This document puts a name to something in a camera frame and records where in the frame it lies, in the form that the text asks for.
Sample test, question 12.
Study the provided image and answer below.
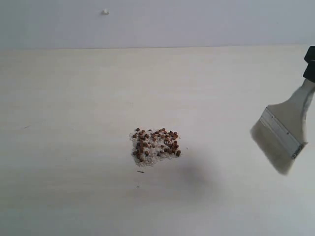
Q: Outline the wide white bristle paintbrush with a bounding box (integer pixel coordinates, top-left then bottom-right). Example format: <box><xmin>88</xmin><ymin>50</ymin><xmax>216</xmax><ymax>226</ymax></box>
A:
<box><xmin>251</xmin><ymin>79</ymin><xmax>315</xmax><ymax>175</ymax></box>

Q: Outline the brown and white granule pile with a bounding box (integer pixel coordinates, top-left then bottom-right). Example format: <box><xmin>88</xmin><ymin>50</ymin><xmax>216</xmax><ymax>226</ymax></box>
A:
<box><xmin>129</xmin><ymin>128</ymin><xmax>183</xmax><ymax>167</ymax></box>

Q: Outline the small white wall lump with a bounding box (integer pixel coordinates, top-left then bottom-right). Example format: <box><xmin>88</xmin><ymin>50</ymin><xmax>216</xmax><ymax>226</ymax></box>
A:
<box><xmin>101</xmin><ymin>9</ymin><xmax>110</xmax><ymax>15</ymax></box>

